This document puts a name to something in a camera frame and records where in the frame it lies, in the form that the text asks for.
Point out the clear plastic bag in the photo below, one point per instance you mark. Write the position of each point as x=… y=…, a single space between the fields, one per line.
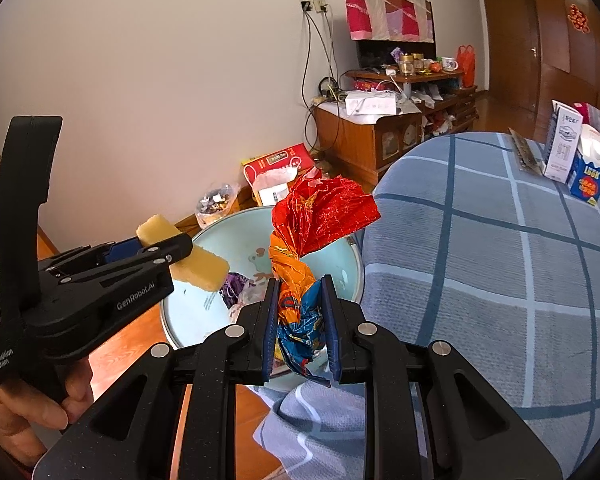
x=247 y=300

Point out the red orange blue foil wrapper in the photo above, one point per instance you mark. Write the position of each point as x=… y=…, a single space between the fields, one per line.
x=325 y=210

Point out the clear bag of candies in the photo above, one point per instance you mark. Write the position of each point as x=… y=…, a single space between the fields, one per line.
x=217 y=205

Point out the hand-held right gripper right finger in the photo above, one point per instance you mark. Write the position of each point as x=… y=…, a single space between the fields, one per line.
x=332 y=340

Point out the television with red cloth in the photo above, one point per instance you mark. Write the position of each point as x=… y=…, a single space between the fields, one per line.
x=380 y=15

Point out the blue white gable carton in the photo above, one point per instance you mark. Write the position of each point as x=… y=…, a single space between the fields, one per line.
x=587 y=180

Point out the red cardboard box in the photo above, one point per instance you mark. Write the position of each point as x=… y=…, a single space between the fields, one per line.
x=280 y=160

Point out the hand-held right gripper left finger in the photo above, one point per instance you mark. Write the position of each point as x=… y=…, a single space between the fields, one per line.
x=269 y=340

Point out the yellow sponge block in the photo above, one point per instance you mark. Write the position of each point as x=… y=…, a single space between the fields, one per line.
x=205 y=270

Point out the orange red bag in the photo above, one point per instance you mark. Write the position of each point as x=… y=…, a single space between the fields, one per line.
x=466 y=65

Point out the wall socket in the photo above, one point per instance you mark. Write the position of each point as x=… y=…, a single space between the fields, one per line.
x=315 y=6

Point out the purple foil wrapper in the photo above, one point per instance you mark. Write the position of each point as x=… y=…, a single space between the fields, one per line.
x=235 y=285

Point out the wooden television cabinet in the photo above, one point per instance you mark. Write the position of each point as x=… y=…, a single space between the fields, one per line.
x=350 y=140

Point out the tall white milk carton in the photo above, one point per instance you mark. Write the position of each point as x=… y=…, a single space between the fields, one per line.
x=562 y=145

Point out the small red round ornament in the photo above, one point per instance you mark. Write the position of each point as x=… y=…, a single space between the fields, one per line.
x=435 y=66

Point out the white flat box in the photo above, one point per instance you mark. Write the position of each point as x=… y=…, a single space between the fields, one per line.
x=370 y=105

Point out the flat dark foil packet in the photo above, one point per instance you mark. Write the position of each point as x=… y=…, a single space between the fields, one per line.
x=525 y=155

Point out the red paper decoration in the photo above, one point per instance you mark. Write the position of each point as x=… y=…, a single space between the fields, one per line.
x=578 y=17

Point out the white printed mug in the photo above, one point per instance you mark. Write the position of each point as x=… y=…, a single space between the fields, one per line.
x=449 y=64

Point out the light blue bin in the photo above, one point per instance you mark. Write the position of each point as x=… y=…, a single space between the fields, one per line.
x=230 y=250

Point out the red gift box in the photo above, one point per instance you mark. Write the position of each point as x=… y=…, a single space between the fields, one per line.
x=367 y=82

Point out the brown wooden wardrobe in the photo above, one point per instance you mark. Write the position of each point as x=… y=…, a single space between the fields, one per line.
x=570 y=70

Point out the brown wooden door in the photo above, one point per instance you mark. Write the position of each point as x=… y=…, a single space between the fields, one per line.
x=510 y=35

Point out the person's left hand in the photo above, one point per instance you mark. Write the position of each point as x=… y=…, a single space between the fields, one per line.
x=25 y=415

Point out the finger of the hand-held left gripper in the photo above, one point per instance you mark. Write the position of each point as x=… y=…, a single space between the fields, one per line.
x=122 y=251
x=150 y=259

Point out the gold lidded glass jar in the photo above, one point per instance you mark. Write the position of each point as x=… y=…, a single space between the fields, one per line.
x=418 y=60
x=406 y=64

